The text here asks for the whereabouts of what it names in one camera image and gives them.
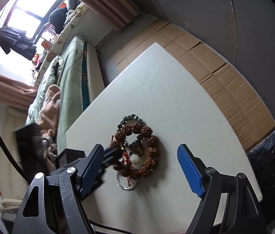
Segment grey pillow on sill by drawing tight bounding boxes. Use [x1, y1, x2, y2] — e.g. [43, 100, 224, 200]
[65, 0, 81, 11]

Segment light green floral duvet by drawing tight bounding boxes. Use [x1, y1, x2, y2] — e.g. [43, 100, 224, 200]
[25, 56, 62, 125]

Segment black jewelry box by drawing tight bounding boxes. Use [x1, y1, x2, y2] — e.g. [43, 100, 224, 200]
[13, 123, 55, 184]

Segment pink curtain right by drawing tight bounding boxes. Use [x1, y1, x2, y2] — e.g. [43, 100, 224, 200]
[80, 0, 142, 31]

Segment brown rudraksha bead bracelet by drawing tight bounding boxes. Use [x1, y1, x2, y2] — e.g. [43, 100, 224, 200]
[109, 122, 160, 180]

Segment pink curtain left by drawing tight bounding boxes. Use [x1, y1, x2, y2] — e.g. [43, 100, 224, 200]
[0, 74, 37, 109]

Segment hanging black clothes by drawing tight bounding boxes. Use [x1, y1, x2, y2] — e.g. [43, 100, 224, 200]
[0, 26, 36, 60]

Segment cream padded headboard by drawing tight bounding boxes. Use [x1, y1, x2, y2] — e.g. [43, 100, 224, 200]
[0, 105, 30, 222]

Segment silver bangle ring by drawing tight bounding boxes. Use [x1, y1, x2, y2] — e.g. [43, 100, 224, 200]
[117, 170, 138, 191]

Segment green bed sheet mattress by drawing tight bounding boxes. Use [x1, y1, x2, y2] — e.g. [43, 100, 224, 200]
[56, 36, 85, 153]

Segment red string charm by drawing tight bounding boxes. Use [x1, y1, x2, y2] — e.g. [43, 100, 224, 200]
[121, 145, 131, 167]

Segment white foam table pad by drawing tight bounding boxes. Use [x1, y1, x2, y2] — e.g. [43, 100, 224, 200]
[66, 44, 262, 233]

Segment flattened cardboard floor sheets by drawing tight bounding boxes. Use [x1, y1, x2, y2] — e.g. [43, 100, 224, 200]
[113, 19, 275, 151]

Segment dark green bead bracelet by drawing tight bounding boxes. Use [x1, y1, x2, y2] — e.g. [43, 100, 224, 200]
[117, 113, 145, 152]

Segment black bag on sill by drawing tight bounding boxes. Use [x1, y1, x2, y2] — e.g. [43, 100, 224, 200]
[49, 7, 68, 34]

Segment cream bed frame side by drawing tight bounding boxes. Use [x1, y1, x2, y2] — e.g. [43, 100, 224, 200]
[87, 43, 105, 103]

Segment pink curtain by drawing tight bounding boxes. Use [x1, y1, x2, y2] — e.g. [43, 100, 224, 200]
[80, 0, 142, 31]
[0, 74, 37, 109]

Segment pink fleece blanket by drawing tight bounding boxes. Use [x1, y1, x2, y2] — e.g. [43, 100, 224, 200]
[37, 85, 61, 138]

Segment floral window seat cushion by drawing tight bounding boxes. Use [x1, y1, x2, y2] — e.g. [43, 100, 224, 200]
[33, 3, 89, 86]

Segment black cable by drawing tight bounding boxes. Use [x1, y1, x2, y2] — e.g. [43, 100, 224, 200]
[0, 107, 30, 183]

